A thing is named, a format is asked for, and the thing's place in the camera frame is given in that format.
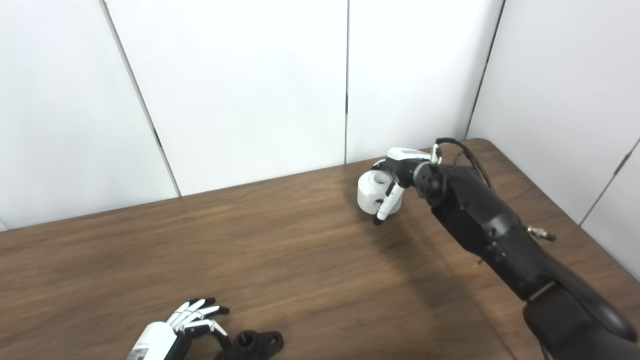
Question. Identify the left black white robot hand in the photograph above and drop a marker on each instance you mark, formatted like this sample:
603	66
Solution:
157	340

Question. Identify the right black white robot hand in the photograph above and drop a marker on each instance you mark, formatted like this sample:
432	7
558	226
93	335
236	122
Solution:
405	167

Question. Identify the round white piece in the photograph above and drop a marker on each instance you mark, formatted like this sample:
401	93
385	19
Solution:
369	197

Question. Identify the black flanged holder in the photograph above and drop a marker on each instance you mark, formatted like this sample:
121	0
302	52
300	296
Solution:
257	345

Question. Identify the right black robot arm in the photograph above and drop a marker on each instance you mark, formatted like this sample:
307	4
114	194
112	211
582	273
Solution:
490	225

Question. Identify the silver plug connector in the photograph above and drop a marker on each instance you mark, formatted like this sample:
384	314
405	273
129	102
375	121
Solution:
540	232

